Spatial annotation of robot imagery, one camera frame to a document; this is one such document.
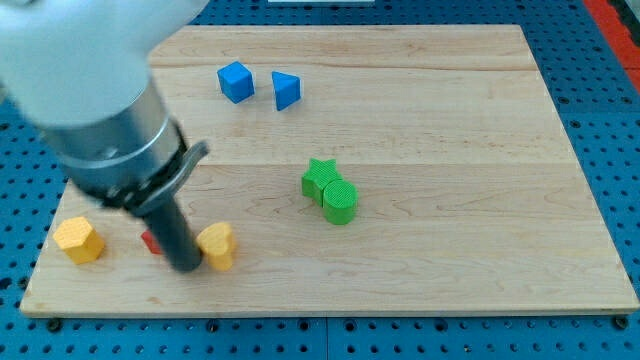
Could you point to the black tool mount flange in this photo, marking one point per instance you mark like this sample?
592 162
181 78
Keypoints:
143 197

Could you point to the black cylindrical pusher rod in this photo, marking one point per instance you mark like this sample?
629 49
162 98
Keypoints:
170 229

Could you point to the yellow heart block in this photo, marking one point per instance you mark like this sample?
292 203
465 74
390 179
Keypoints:
217 243

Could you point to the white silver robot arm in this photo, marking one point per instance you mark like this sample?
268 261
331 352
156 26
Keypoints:
79 72

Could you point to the yellow hexagon block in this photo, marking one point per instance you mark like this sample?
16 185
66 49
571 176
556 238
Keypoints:
79 240

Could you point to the red block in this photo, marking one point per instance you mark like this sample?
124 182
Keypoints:
150 242

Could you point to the green star block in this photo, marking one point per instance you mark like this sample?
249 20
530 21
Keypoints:
317 177

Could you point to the blue cube block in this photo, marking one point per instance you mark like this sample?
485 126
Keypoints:
236 82

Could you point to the green cylinder block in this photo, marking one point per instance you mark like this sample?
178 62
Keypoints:
340 201

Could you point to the blue triangle block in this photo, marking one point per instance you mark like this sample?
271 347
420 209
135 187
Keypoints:
287 89

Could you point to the wooden board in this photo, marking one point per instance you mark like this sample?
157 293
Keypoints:
471 201

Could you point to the red strip at edge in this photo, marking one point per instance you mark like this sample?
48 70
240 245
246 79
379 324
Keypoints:
620 27

